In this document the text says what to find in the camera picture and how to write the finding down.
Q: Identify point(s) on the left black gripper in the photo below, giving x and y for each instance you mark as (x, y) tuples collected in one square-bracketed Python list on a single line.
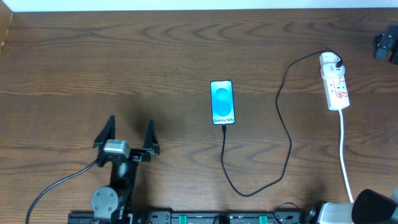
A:
[(137, 155)]

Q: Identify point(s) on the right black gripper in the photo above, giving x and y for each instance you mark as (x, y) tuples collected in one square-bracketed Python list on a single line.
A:
[(382, 44)]

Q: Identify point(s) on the blue Galaxy smartphone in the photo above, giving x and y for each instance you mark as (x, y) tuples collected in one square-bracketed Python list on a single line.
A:
[(222, 102)]

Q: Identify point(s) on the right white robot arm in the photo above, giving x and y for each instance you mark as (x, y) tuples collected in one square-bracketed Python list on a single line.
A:
[(369, 207)]

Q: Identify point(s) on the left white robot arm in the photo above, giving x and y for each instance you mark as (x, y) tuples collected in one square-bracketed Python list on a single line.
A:
[(110, 201)]

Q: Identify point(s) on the white charger plug adapter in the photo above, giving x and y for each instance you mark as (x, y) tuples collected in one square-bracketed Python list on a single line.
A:
[(330, 70)]

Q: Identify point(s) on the white power strip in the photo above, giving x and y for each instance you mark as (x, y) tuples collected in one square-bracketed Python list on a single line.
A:
[(335, 89)]

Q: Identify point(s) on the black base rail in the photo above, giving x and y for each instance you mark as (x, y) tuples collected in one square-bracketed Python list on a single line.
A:
[(164, 217)]

